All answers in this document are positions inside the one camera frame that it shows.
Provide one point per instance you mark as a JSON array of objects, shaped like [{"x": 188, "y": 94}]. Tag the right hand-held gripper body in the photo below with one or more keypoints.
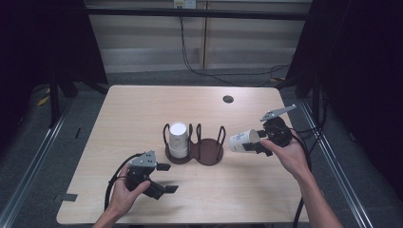
[{"x": 278, "y": 131}]

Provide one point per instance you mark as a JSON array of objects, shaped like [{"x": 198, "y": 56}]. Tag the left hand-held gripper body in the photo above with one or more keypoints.
[{"x": 139, "y": 177}]

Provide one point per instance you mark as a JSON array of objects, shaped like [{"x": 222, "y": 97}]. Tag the printed white paper cup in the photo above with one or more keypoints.
[{"x": 240, "y": 141}]

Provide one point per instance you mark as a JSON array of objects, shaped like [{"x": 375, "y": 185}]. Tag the stack of white cups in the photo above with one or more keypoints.
[{"x": 178, "y": 139}]

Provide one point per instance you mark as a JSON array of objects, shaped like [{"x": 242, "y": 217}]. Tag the dark brown double cup holder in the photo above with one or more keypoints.
[{"x": 207, "y": 152}]

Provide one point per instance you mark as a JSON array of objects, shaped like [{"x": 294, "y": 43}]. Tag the person's left hand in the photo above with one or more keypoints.
[{"x": 122, "y": 198}]

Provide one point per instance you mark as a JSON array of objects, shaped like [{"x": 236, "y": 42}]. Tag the person's right hand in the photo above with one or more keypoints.
[{"x": 293, "y": 158}]

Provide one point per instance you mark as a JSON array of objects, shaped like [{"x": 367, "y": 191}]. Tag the dark round table grommet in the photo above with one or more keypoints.
[{"x": 228, "y": 99}]

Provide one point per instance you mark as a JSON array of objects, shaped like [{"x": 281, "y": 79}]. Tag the grey tape strip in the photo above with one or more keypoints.
[{"x": 66, "y": 197}]

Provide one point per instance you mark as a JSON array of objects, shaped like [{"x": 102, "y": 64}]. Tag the dark curtain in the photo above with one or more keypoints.
[
  {"x": 41, "y": 41},
  {"x": 358, "y": 79}
]

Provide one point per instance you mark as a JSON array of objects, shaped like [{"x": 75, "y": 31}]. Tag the black metal stand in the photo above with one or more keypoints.
[{"x": 54, "y": 101}]

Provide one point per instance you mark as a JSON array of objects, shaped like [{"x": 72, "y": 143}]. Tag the yellow floor tape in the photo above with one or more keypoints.
[{"x": 43, "y": 100}]

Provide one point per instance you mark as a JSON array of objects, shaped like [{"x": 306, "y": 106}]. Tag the black horizontal bar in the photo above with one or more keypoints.
[{"x": 190, "y": 13}]

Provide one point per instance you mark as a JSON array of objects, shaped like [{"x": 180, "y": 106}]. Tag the aluminium floor rail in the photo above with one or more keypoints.
[
  {"x": 335, "y": 164},
  {"x": 31, "y": 167}
]

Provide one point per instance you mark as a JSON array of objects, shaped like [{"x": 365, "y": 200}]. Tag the white wall socket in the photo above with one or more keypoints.
[{"x": 185, "y": 3}]

